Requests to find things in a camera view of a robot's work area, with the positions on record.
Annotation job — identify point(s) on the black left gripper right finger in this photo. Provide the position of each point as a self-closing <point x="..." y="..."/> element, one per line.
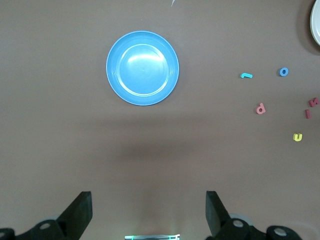
<point x="220" y="220"/>

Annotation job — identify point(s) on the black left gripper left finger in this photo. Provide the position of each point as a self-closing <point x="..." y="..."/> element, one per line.
<point x="75" y="217"/>

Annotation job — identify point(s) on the pink foam letter d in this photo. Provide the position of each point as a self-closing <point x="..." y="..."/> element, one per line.
<point x="263" y="108"/>

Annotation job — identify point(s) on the teal foam letter l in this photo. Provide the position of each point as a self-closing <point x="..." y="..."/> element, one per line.
<point x="246" y="75"/>

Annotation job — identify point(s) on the brown table cover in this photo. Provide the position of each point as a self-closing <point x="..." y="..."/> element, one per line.
<point x="50" y="125"/>

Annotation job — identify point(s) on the yellow foam letter u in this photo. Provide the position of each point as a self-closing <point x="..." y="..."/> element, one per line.
<point x="297" y="139"/>

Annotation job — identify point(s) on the dark red foam letter i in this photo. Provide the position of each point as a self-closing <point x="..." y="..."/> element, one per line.
<point x="307" y="113"/>

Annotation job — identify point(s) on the dark red foam letter k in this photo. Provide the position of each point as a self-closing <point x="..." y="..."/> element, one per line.
<point x="312" y="102"/>

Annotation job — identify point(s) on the blue foam letter o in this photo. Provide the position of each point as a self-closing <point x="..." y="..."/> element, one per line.
<point x="279" y="72"/>

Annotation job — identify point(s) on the blue plate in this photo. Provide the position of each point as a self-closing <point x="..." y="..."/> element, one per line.
<point x="142" y="68"/>

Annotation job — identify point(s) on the beige plate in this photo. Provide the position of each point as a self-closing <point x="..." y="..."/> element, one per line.
<point x="316" y="22"/>

